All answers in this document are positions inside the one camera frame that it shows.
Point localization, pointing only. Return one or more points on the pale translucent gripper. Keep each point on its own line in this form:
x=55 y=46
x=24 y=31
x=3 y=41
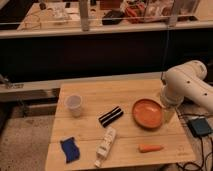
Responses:
x=168 y=112

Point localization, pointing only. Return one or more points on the orange ceramic bowl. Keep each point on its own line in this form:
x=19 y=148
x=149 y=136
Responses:
x=147 y=113

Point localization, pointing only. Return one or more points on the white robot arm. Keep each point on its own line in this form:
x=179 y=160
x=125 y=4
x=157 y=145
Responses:
x=186 y=81

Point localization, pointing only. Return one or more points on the black power box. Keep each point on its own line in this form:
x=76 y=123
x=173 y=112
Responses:
x=199 y=127

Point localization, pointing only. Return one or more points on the orange carrot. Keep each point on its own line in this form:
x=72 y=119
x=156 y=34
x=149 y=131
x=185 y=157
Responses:
x=145 y=148

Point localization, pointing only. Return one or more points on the black white striped block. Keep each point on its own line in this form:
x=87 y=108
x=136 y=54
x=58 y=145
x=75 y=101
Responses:
x=111 y=116

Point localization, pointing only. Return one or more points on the white lotion tube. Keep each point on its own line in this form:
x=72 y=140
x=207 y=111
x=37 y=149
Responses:
x=105 y=146

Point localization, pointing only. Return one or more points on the translucent plastic cup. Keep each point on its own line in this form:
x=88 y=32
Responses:
x=74 y=104

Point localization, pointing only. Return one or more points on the red orange cloth pile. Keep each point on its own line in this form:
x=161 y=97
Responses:
x=135 y=13

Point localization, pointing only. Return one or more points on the blue cloth piece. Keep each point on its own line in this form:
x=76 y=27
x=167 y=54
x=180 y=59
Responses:
x=70 y=149

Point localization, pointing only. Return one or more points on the black bag on bench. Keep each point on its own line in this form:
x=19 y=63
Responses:
x=112 y=17

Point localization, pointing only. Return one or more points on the grey metal post right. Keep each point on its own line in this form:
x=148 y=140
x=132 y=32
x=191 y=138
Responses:
x=174 y=13

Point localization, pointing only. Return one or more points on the grey metal post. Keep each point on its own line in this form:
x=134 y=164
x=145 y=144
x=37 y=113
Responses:
x=83 y=9
x=174 y=13

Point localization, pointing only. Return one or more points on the grey metal post left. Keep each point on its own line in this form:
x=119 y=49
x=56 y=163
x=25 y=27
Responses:
x=83 y=9

